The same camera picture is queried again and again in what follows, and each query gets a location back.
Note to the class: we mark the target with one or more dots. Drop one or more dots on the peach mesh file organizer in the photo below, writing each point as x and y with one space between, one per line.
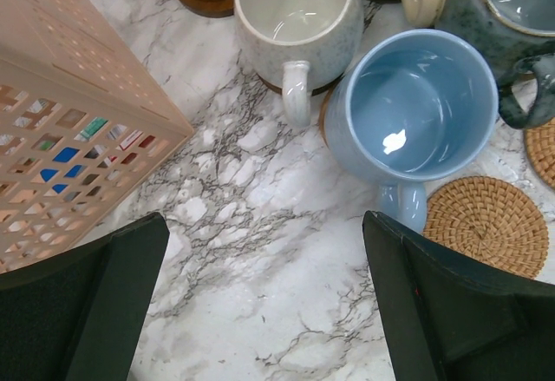
82 125

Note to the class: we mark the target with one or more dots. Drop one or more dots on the light blue mug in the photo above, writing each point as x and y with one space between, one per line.
418 107

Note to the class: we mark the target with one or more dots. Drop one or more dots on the white cream mug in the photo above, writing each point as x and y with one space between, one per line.
299 46

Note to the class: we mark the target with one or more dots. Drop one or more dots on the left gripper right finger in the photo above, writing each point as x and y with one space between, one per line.
449 317

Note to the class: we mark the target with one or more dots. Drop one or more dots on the light wooden coaster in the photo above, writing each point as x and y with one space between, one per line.
322 114

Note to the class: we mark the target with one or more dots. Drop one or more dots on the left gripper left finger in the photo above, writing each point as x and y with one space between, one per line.
78 315

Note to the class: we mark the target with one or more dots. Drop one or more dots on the grey mug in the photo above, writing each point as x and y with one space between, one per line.
516 38

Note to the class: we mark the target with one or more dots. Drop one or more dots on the woven rattan coaster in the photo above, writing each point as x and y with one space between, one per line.
489 220
540 151

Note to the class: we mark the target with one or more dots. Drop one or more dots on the brown ringed wooden coaster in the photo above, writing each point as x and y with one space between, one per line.
210 8

